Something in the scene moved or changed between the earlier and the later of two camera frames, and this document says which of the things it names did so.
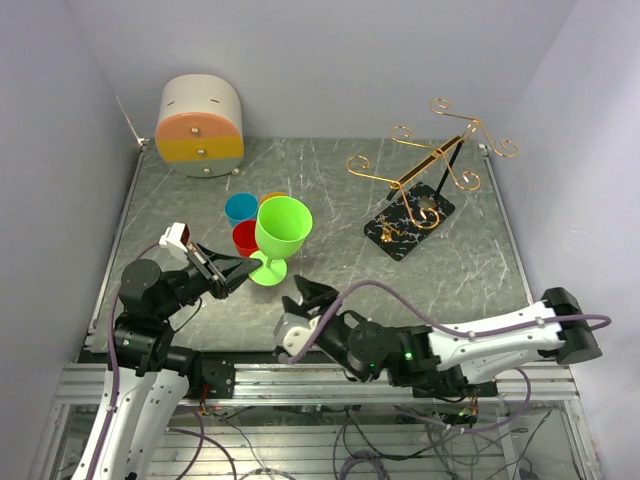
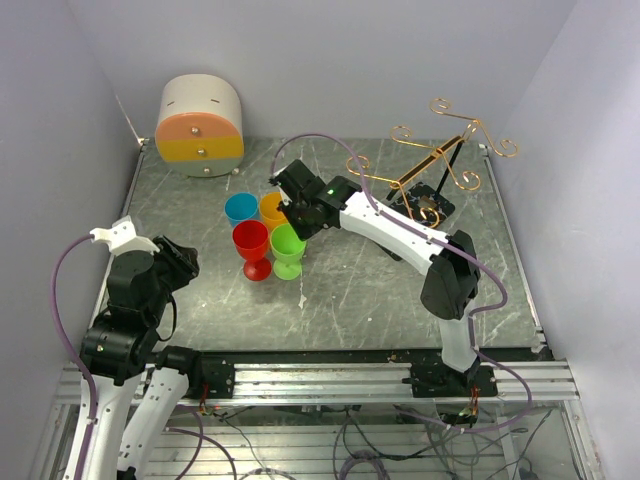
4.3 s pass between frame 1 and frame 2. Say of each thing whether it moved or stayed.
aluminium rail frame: stayed
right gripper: moved
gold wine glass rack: stayed
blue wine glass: stayed
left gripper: moved
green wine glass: moved
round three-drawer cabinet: stayed
